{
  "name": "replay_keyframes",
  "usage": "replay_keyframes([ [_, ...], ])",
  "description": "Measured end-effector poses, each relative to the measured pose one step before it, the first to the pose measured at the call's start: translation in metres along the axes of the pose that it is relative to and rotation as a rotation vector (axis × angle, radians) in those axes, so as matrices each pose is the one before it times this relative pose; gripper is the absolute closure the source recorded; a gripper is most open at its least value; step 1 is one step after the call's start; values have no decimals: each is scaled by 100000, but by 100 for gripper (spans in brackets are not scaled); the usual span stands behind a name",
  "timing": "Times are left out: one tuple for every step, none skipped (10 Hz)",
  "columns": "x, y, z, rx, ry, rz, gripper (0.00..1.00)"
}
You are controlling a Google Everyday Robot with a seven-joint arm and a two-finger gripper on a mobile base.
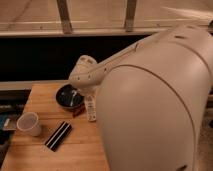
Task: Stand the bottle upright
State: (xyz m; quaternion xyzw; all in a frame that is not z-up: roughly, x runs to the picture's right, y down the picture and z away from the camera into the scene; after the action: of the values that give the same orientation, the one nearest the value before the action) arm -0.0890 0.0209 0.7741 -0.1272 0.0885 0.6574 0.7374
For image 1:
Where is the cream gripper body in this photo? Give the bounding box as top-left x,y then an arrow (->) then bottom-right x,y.
68,54 -> 98,96

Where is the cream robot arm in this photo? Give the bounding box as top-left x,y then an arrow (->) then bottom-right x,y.
69,25 -> 213,171

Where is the white plastic bottle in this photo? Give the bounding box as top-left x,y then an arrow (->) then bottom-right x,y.
84,95 -> 96,122

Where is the black round bowl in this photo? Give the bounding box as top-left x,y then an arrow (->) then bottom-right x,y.
56,84 -> 84,109

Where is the small red brown object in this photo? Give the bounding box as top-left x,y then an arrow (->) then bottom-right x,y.
73,104 -> 85,117

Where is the black striped rectangular block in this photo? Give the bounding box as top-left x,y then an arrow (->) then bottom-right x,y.
45,121 -> 72,151

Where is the clear plastic cup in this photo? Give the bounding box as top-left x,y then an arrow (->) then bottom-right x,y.
16,112 -> 42,137

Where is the left metal frame post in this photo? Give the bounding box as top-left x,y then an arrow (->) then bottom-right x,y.
57,0 -> 72,34

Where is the metal frame post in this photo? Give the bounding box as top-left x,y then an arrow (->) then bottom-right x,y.
57,0 -> 72,34
124,0 -> 137,32

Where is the right metal frame post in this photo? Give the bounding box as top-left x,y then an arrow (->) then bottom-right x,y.
124,0 -> 137,32

